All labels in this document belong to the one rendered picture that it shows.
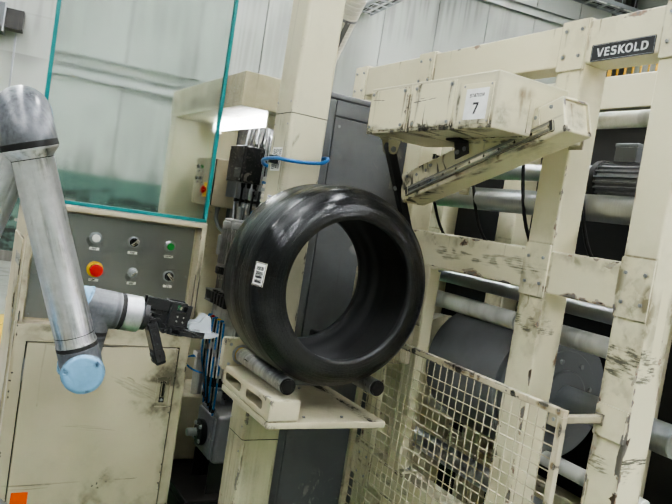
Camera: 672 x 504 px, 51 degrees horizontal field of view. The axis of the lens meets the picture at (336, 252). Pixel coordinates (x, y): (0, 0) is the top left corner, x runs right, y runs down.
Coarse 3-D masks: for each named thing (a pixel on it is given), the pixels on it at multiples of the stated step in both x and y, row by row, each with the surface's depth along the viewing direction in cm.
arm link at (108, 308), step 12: (96, 288) 167; (96, 300) 165; (108, 300) 166; (120, 300) 168; (96, 312) 165; (108, 312) 166; (120, 312) 167; (96, 324) 165; (108, 324) 167; (120, 324) 168
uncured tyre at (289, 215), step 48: (288, 192) 195; (336, 192) 186; (240, 240) 190; (288, 240) 178; (384, 240) 217; (240, 288) 183; (384, 288) 221; (240, 336) 197; (288, 336) 181; (336, 336) 219; (384, 336) 211; (336, 384) 194
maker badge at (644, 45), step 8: (624, 40) 179; (632, 40) 177; (640, 40) 175; (648, 40) 173; (592, 48) 188; (600, 48) 185; (608, 48) 183; (616, 48) 181; (624, 48) 179; (632, 48) 176; (640, 48) 174; (648, 48) 172; (592, 56) 188; (600, 56) 185; (608, 56) 183; (616, 56) 181; (624, 56) 178
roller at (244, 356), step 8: (240, 352) 210; (248, 352) 208; (240, 360) 208; (248, 360) 203; (256, 360) 200; (248, 368) 204; (256, 368) 197; (264, 368) 194; (272, 368) 192; (264, 376) 192; (272, 376) 188; (280, 376) 186; (272, 384) 187; (280, 384) 183; (288, 384) 183; (288, 392) 184
